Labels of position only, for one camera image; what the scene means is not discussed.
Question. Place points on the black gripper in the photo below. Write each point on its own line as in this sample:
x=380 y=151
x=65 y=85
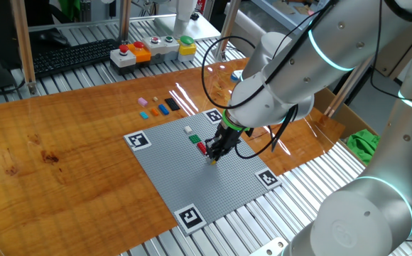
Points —
x=227 y=138

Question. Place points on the red lego brick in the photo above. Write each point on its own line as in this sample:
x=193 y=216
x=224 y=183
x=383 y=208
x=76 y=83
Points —
x=200 y=147

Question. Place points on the green lego plate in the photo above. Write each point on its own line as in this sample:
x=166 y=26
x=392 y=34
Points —
x=195 y=139

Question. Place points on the white lego brick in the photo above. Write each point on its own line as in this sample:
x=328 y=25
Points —
x=188 y=129

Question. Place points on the grey lego baseplate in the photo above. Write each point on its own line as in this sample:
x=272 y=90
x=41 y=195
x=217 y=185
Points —
x=192 y=185

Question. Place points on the black lego plate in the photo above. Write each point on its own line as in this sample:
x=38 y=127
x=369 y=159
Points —
x=172 y=104

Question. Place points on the blue lego brick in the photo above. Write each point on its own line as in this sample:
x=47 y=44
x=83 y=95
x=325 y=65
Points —
x=163 y=109

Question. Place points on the orange lego brick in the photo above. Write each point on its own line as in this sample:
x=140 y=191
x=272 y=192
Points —
x=154 y=112

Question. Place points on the cyan lego brick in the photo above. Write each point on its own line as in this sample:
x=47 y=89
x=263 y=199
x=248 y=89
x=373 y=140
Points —
x=143 y=115

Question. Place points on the pink lego brick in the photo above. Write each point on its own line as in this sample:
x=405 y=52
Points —
x=142 y=102

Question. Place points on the black white marker tag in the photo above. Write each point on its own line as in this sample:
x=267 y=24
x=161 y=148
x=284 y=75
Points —
x=190 y=219
x=137 y=140
x=268 y=178
x=213 y=116

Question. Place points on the yellow box green button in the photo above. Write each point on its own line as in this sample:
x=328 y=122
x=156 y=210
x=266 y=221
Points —
x=187 y=49

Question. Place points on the grey two-button box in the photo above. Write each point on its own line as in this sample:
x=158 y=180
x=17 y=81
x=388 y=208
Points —
x=161 y=49

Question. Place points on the white board panel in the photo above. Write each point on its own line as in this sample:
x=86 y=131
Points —
x=206 y=32

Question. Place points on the orange box red button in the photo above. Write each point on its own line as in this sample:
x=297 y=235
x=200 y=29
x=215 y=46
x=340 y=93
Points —
x=140 y=55

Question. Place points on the white foam pieces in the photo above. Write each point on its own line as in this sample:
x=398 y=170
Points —
x=245 y=26

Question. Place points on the cardboard box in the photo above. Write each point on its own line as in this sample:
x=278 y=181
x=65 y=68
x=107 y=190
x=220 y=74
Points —
x=348 y=119

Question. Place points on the white cylindrical stand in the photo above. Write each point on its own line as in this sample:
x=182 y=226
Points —
x=184 y=17

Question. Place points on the green cloth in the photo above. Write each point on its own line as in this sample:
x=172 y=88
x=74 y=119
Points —
x=362 y=144

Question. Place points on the grey metal shelf rack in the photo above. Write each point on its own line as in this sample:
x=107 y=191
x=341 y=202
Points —
x=273 y=9

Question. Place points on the wood grain table mat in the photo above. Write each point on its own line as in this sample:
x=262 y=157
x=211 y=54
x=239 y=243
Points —
x=67 y=160

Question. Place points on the black keyboard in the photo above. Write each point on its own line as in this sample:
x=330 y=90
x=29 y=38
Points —
x=71 y=55

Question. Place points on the black computer mouse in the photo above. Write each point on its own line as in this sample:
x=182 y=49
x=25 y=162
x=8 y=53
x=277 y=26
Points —
x=53 y=36

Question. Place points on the green hanging garment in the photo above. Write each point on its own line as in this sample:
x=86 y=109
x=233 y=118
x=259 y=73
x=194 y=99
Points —
x=67 y=9

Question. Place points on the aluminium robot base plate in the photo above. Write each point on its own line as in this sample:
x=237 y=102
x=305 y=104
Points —
x=270 y=247

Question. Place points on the aluminium frame post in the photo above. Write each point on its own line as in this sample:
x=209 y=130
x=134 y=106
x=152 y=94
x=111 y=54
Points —
x=227 y=28
x=124 y=21

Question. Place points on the tan slanted frame legs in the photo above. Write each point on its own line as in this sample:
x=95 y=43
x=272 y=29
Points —
x=349 y=83

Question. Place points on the wooden frame post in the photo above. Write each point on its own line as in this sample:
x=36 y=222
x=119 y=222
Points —
x=24 y=46

